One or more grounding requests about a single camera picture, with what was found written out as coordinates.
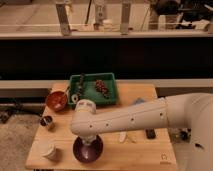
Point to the white stacked cups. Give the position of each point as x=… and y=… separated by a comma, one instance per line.
x=48, y=151

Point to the green plastic tray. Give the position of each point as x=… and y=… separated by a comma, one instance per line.
x=89, y=91

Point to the blue sponge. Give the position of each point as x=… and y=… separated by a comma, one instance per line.
x=138, y=101

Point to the wooden spoon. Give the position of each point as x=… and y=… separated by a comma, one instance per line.
x=66, y=90

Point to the black brush in tray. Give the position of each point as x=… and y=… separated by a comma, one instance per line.
x=76, y=96

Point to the purple bowl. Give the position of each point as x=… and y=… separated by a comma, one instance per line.
x=87, y=153

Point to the metal can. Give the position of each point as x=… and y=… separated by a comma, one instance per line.
x=47, y=122

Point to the dark grape bunch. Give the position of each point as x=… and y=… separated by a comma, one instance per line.
x=102, y=88

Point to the black remote control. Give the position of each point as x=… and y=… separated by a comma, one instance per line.
x=150, y=133

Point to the black wheeled stand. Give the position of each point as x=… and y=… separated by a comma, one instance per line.
x=184, y=135

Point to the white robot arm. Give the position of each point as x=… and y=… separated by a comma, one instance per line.
x=193, y=111

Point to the red bowl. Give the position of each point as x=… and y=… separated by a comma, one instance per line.
x=56, y=101

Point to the yellow banana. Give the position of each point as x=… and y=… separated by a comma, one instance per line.
x=131, y=138

